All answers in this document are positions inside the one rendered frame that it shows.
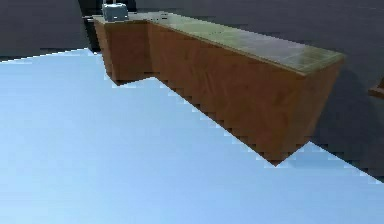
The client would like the brown wooden kitchen counter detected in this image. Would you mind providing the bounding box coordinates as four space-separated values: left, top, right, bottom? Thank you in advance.
92 11 346 167

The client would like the grey metal toaster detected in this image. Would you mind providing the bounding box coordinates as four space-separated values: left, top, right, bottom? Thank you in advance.
101 2 130 23

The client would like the brown wooden furniture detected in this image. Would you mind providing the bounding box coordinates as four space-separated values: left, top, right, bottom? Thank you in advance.
368 77 384 100

